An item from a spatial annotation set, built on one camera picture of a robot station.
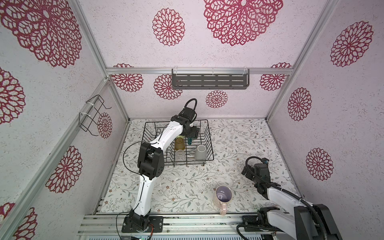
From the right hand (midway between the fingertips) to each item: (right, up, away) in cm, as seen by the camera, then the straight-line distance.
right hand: (251, 168), depth 91 cm
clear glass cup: (-44, +7, +4) cm, 45 cm away
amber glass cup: (-44, +14, +5) cm, 47 cm away
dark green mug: (-38, +16, +7) cm, 42 cm away
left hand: (-37, +20, +6) cm, 43 cm away
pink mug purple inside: (-19, -12, -9) cm, 25 cm away
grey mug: (-31, +10, -3) cm, 33 cm away
